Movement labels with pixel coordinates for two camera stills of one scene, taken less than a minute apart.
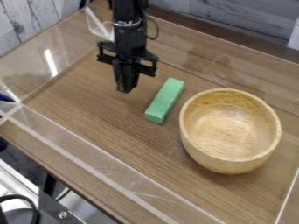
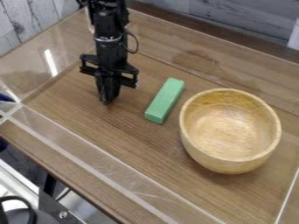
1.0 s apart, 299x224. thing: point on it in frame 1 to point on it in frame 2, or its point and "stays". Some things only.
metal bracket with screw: x=54 y=210 stays
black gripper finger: x=131 y=73 to x=111 y=88
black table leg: x=50 y=185 stays
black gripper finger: x=123 y=76 to x=103 y=86
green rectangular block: x=161 y=106 stays
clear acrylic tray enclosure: x=197 y=148 stays
